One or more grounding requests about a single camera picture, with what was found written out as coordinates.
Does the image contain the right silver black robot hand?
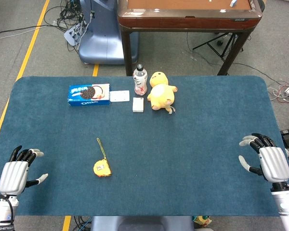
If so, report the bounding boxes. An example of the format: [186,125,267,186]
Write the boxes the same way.
[238,133,289,192]

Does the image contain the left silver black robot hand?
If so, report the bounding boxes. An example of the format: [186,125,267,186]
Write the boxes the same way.
[0,145,49,197]

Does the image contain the yellow tape measure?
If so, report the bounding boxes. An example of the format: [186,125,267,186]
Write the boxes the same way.
[93,138,113,178]

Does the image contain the small yellow toy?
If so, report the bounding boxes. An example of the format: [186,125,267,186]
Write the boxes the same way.
[194,215,212,228]

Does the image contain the blue Oreo cookie box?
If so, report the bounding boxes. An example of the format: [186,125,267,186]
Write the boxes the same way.
[67,83,111,107]

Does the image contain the blue table cloth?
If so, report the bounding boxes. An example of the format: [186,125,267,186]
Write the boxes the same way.
[0,76,289,217]

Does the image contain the black tripod stand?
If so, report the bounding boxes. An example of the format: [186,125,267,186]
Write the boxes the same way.
[192,32,244,61]

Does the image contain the yellow plush toy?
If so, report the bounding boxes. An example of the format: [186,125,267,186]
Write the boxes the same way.
[147,71,178,115]

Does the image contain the white power socket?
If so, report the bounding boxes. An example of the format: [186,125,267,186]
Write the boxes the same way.
[109,90,131,103]

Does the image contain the grey robot torso base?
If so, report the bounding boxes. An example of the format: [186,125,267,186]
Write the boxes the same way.
[90,216,195,231]

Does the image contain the small white box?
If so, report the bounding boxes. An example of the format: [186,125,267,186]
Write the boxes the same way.
[132,97,145,113]

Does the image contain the grey floor power strip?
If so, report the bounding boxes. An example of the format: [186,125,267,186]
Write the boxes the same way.
[64,24,81,46]

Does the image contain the pink white drink bottle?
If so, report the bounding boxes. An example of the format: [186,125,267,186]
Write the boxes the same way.
[133,64,148,96]

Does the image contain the brown mahjong table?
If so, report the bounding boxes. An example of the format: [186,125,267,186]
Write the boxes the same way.
[117,0,263,77]

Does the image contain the red white floor cables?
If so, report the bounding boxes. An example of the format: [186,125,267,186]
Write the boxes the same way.
[267,81,289,104]

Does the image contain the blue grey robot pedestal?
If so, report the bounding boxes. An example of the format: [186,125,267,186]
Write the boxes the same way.
[78,0,139,65]

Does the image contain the black floor cable bundle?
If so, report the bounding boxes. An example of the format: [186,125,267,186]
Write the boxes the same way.
[43,0,92,52]

